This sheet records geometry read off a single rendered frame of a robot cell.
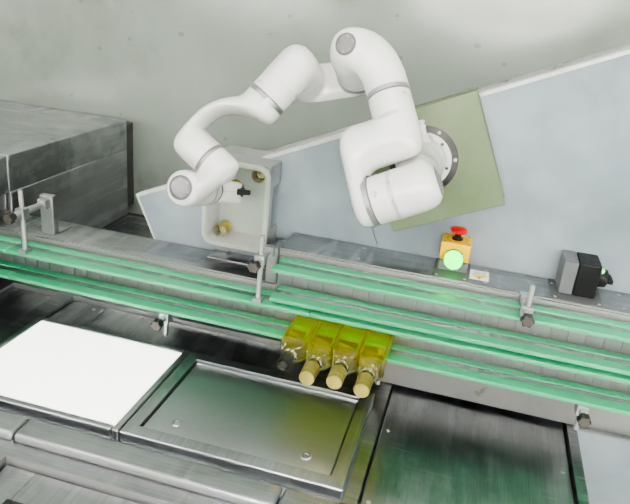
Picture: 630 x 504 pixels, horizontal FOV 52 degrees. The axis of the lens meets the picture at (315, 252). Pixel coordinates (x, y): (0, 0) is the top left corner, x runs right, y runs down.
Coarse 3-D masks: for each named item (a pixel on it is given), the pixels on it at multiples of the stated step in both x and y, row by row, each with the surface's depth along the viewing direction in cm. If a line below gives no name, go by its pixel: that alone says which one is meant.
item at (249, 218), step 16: (240, 176) 166; (256, 192) 166; (208, 208) 165; (224, 208) 170; (240, 208) 169; (256, 208) 168; (208, 224) 166; (240, 224) 170; (256, 224) 169; (208, 240) 166; (224, 240) 167; (240, 240) 167; (256, 240) 168
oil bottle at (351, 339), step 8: (344, 328) 149; (352, 328) 149; (360, 328) 150; (344, 336) 146; (352, 336) 146; (360, 336) 146; (336, 344) 142; (344, 344) 142; (352, 344) 143; (360, 344) 143; (336, 352) 140; (344, 352) 139; (352, 352) 140; (336, 360) 139; (344, 360) 139; (352, 360) 139; (352, 368) 140
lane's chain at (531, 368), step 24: (24, 264) 180; (48, 264) 177; (144, 264) 169; (144, 288) 172; (168, 288) 170; (264, 288) 162; (264, 312) 165; (480, 360) 154; (504, 360) 152; (600, 384) 148; (624, 384) 146
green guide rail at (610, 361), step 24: (288, 288) 158; (336, 312) 150; (360, 312) 150; (384, 312) 152; (408, 312) 152; (456, 336) 144; (480, 336) 145; (504, 336) 146; (528, 336) 147; (576, 360) 139; (600, 360) 140; (624, 360) 141
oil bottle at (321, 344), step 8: (320, 328) 149; (328, 328) 149; (336, 328) 150; (312, 336) 145; (320, 336) 145; (328, 336) 146; (336, 336) 147; (312, 344) 142; (320, 344) 142; (328, 344) 143; (312, 352) 140; (320, 352) 140; (328, 352) 141; (328, 360) 141; (320, 368) 141
